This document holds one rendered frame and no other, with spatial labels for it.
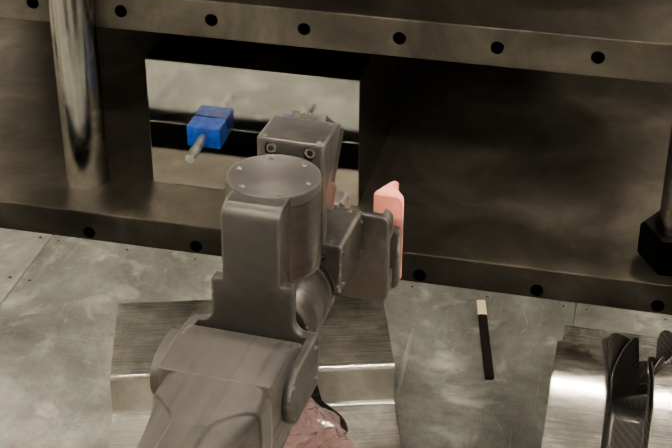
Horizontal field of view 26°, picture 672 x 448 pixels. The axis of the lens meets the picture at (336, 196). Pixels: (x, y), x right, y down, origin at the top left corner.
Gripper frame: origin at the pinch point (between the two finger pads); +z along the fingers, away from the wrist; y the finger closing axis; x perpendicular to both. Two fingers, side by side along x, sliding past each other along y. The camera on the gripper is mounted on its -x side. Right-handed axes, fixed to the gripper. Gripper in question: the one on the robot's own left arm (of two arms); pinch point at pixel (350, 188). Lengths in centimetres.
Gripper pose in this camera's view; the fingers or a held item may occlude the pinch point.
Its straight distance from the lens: 105.4
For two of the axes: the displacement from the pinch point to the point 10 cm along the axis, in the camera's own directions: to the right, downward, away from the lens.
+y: -9.6, -1.4, 2.4
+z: 2.8, -4.6, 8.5
